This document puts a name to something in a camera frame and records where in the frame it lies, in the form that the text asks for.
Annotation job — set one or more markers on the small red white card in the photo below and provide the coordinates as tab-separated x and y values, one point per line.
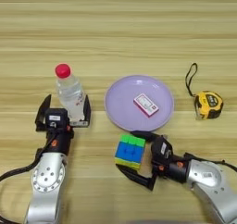
146	105

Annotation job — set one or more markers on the clear bottle red cap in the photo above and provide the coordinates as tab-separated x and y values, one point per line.
70	95

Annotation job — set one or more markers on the purple round plate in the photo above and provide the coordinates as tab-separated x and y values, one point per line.
120	107

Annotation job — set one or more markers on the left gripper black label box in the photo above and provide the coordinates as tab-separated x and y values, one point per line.
57	118

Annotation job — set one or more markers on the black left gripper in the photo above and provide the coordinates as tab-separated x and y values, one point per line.
58	143

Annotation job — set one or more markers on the yellow black tape measure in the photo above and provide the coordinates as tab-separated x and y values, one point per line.
209	105

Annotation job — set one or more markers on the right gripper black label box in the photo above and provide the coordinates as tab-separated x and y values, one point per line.
162	150

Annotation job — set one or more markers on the colourful puzzle cube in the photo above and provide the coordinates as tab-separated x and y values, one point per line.
129	152

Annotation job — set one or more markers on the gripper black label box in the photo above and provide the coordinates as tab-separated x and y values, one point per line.
57	118
162	150

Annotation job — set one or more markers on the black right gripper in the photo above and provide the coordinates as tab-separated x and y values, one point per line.
177	170

